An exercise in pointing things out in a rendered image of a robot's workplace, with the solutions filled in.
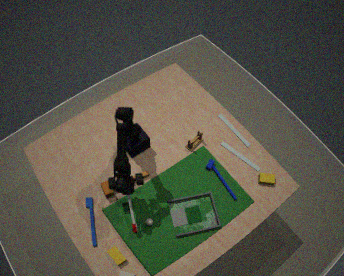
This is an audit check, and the green rectangular mat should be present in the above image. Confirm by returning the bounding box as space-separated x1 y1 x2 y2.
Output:
102 146 255 275

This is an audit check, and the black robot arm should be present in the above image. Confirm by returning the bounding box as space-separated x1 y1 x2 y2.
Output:
114 107 141 195

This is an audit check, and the yellow rectangular block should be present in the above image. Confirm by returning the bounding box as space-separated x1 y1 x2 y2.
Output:
107 246 126 267
258 173 275 185

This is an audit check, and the pale grey flat bar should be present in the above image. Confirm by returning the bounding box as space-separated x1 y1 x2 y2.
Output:
220 141 261 172
218 114 251 148

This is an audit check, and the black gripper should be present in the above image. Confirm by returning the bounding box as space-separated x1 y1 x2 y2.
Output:
108 172 145 190

